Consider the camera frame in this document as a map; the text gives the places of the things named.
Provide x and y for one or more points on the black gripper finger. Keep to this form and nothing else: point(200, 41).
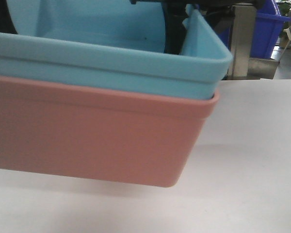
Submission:
point(175, 31)

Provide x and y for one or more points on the light blue plastic box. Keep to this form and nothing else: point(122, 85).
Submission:
point(113, 44)

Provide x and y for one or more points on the pink plastic box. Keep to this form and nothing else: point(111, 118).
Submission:
point(95, 133)

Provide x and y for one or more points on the blue storage bin far right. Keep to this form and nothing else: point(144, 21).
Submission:
point(262, 38)

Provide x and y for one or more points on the metal shelf rack frame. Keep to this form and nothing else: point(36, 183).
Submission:
point(243, 67)

